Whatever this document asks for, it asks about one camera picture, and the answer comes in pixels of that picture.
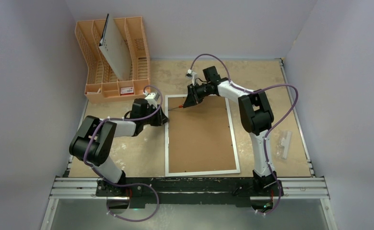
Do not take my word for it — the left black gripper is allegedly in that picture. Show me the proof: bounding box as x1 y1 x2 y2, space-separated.
141 104 168 127

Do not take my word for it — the white picture frame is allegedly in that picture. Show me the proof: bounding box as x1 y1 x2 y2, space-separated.
164 94 241 177

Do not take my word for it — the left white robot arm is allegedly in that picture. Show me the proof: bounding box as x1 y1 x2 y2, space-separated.
69 96 169 196

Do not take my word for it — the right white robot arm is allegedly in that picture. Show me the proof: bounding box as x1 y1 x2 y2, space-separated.
183 66 283 195

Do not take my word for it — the small red white box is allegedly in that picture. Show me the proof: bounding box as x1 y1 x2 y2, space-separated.
120 87 134 95

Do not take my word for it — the orange plastic file organizer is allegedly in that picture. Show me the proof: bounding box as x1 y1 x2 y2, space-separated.
75 14 151 104

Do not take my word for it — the white board in organizer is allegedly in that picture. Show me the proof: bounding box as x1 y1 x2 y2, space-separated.
99 13 132 81

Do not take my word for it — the clear plastic screwdriver packaging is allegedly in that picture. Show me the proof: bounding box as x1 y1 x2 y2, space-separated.
280 131 292 160

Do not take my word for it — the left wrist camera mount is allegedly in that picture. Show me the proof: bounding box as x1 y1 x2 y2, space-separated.
144 91 160 109

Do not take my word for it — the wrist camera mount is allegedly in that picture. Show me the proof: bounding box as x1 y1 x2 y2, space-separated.
186 69 197 86
144 91 160 109

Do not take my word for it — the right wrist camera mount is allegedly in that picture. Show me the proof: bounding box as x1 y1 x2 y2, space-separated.
186 69 197 86

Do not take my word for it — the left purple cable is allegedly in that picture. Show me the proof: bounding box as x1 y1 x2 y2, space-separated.
83 85 164 188

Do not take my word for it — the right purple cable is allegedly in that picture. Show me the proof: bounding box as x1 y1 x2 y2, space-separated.
188 53 299 217

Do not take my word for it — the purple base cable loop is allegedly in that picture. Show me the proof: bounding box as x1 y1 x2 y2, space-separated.
106 184 162 223

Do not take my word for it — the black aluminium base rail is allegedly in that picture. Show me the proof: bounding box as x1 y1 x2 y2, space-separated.
49 177 329 210

